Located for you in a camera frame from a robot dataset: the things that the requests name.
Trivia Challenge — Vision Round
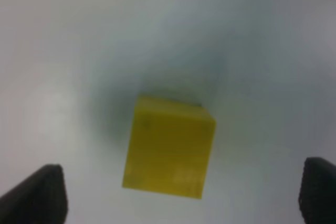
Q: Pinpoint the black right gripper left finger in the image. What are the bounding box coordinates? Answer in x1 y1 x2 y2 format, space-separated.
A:
1 164 68 223

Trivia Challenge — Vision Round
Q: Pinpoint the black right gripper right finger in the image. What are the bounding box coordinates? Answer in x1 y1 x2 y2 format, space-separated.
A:
298 157 335 224

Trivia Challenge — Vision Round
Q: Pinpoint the yellow wooden cube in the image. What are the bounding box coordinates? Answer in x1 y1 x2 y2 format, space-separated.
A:
122 95 216 199

